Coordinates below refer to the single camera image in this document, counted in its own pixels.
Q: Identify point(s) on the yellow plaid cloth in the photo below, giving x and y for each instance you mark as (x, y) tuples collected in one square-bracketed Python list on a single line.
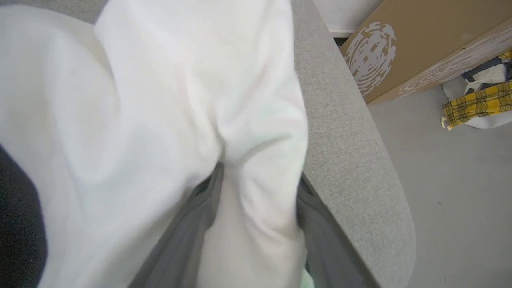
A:
[(476, 104), (490, 76)]

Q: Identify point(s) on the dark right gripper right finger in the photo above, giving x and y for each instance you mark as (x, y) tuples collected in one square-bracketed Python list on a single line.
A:
[(324, 240)]

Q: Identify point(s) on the grey-green fabric sofa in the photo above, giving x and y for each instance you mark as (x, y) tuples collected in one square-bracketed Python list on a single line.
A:
[(344, 160)]

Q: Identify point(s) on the white and black t-shirt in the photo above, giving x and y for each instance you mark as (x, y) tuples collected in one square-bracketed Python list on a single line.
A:
[(160, 100)]

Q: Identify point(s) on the dark blue white cloth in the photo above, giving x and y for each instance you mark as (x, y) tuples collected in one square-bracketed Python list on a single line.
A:
[(480, 72)]

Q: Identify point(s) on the brown printed cardboard box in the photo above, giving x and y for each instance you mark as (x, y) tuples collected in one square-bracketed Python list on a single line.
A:
[(432, 36)]

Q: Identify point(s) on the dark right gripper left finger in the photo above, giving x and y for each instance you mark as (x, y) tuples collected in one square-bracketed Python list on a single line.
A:
[(184, 240)]

